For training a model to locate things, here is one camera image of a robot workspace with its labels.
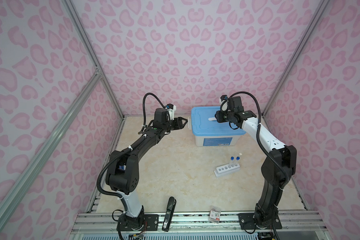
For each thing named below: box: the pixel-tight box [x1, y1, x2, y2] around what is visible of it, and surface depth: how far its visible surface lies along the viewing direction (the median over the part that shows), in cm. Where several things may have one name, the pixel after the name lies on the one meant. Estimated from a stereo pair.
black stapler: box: [162, 196, 177, 232], surface depth 75 cm
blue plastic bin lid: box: [190, 106, 246, 137], surface depth 95 cm
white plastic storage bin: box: [194, 134, 243, 147], surface depth 97 cm
